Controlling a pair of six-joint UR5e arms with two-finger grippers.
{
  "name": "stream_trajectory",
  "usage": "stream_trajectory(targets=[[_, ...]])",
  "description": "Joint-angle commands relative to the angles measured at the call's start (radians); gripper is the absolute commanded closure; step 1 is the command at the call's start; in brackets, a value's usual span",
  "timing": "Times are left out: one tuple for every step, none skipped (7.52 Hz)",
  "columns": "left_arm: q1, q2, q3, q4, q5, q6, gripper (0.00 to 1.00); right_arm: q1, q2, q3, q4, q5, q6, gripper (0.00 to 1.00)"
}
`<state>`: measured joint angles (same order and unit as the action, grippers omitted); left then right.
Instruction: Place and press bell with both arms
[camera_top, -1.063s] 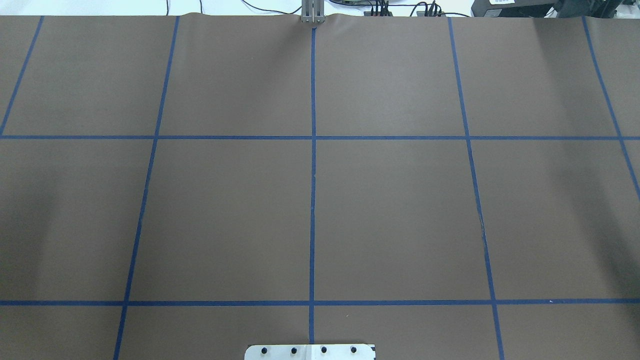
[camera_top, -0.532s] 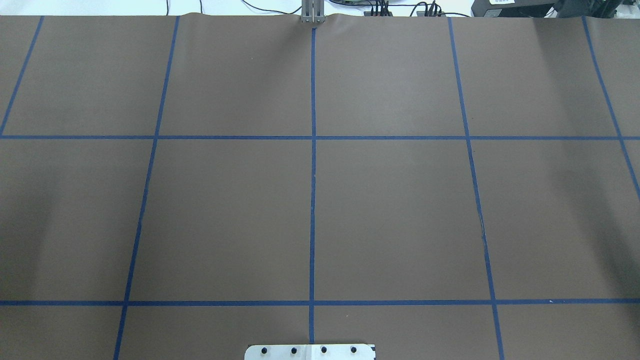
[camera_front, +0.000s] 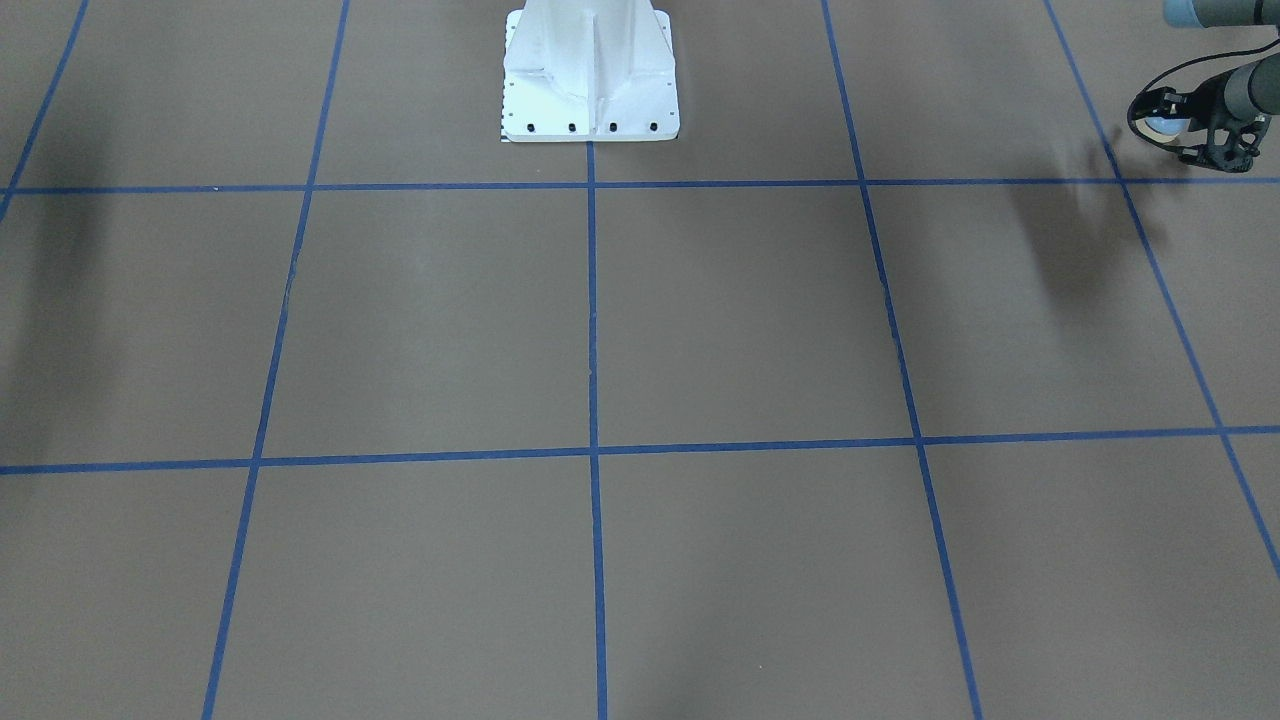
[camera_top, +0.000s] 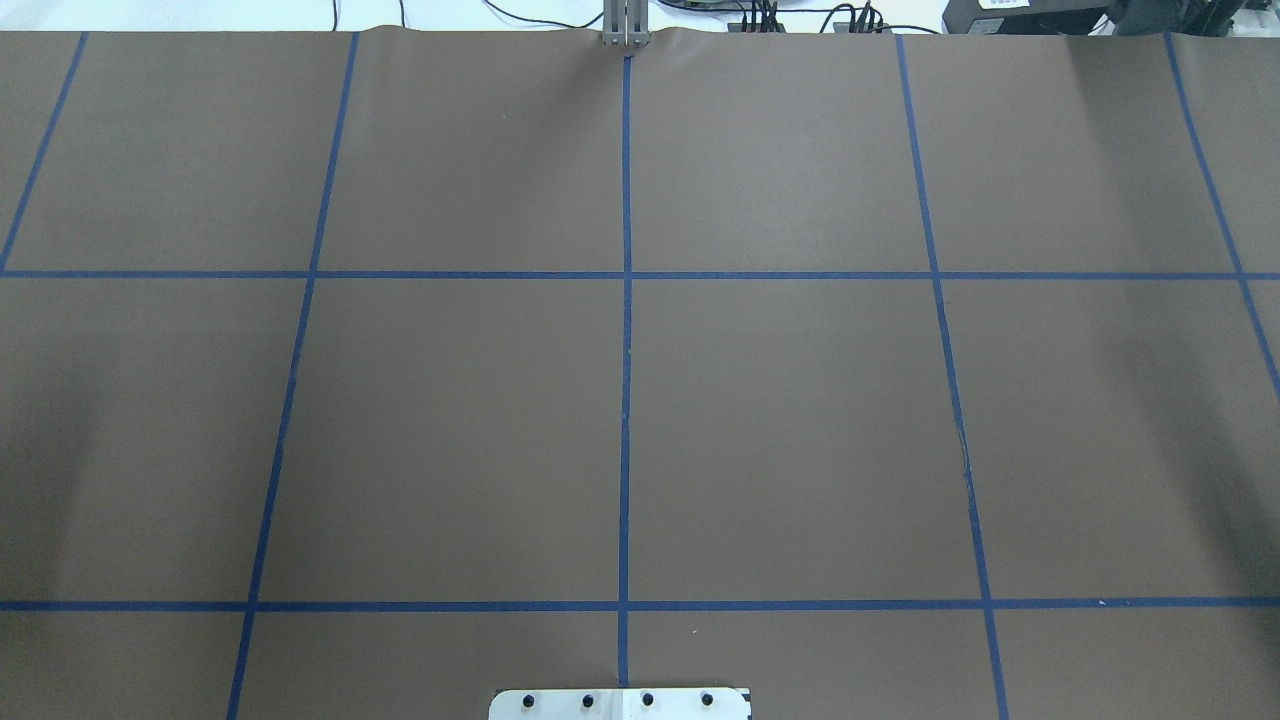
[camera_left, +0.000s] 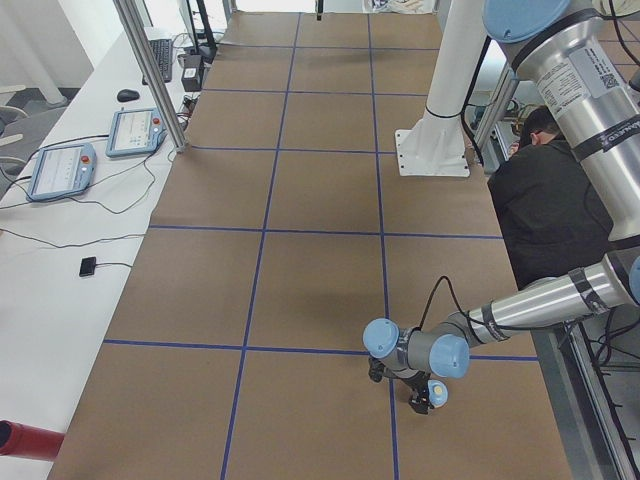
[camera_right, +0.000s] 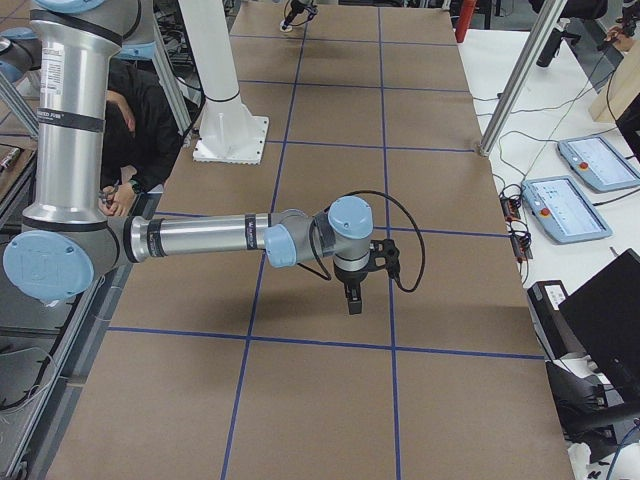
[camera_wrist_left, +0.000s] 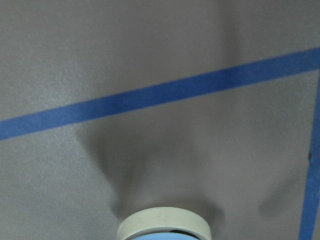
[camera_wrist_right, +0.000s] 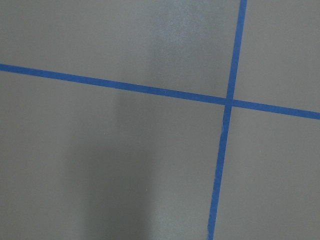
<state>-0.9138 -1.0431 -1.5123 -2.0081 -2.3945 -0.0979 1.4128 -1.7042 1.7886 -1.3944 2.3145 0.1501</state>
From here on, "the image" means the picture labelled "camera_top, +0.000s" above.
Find black box with label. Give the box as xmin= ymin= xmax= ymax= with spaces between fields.
xmin=942 ymin=1 xmax=1112 ymax=36

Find aluminium frame post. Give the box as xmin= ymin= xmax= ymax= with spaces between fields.
xmin=600 ymin=0 xmax=652 ymax=47

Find white central pedestal column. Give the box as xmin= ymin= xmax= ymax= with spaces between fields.
xmin=488 ymin=687 xmax=753 ymax=719

